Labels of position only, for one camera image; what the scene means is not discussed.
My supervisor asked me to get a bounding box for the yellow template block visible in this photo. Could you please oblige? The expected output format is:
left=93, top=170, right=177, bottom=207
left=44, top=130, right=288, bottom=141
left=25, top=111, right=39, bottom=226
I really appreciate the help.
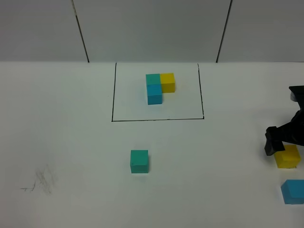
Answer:
left=160, top=73, right=175, bottom=93

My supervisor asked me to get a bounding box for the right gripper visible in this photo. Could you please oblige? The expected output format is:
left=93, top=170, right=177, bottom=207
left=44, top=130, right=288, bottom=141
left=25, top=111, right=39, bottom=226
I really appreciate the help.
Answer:
left=265, top=85, right=304, bottom=156

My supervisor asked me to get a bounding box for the green template block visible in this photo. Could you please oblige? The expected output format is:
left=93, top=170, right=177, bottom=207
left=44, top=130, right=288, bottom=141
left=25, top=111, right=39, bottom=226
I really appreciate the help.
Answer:
left=145, top=74, right=161, bottom=86

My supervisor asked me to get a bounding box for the blue template block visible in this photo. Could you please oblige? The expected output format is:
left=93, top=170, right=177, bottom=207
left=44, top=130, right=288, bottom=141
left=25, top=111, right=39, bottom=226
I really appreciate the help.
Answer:
left=147, top=84, right=162, bottom=105

